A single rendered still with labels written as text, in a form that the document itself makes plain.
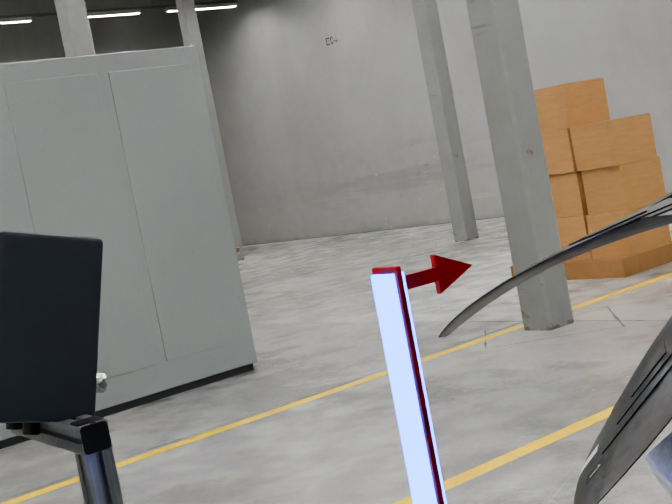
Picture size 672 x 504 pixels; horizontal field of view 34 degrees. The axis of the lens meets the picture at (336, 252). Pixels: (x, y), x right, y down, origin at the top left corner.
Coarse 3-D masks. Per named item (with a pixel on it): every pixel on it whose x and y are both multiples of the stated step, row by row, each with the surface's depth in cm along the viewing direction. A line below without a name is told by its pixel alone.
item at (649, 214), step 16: (656, 208) 78; (624, 224) 63; (640, 224) 63; (656, 224) 65; (576, 240) 78; (592, 240) 64; (608, 240) 65; (560, 256) 66; (528, 272) 68; (496, 288) 70; (512, 288) 79; (480, 304) 75; (464, 320) 80
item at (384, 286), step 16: (384, 288) 64; (384, 304) 64; (384, 320) 65; (400, 320) 63; (384, 336) 65; (400, 336) 64; (400, 352) 64; (400, 368) 64; (400, 384) 65; (400, 400) 65; (416, 400) 64; (400, 416) 65; (416, 416) 64; (400, 432) 66; (416, 432) 64; (416, 448) 64; (416, 464) 65; (416, 480) 65; (432, 480) 64; (416, 496) 65; (432, 496) 64
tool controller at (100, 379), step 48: (0, 240) 109; (48, 240) 112; (96, 240) 115; (0, 288) 109; (48, 288) 112; (96, 288) 114; (0, 336) 109; (48, 336) 111; (96, 336) 114; (0, 384) 108; (48, 384) 111; (96, 384) 117
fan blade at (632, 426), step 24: (648, 360) 101; (648, 384) 98; (624, 408) 100; (648, 408) 95; (600, 432) 107; (624, 432) 97; (648, 432) 92; (600, 456) 99; (624, 456) 94; (600, 480) 95
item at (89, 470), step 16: (96, 416) 110; (112, 448) 109; (80, 464) 109; (96, 464) 108; (112, 464) 109; (80, 480) 110; (96, 480) 108; (112, 480) 109; (96, 496) 108; (112, 496) 109
